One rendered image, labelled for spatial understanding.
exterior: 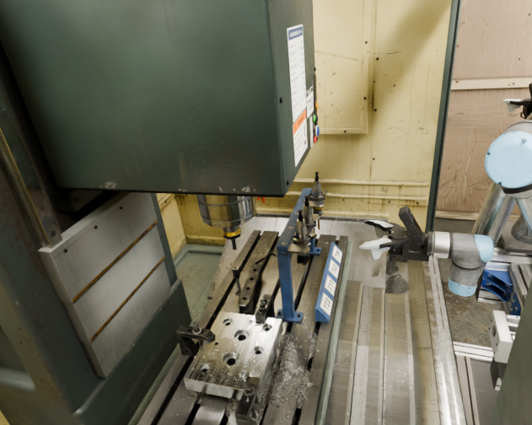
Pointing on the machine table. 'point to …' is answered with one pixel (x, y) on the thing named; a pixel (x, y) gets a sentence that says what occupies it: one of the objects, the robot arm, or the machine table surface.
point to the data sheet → (297, 69)
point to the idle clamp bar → (250, 289)
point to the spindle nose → (226, 210)
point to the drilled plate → (207, 354)
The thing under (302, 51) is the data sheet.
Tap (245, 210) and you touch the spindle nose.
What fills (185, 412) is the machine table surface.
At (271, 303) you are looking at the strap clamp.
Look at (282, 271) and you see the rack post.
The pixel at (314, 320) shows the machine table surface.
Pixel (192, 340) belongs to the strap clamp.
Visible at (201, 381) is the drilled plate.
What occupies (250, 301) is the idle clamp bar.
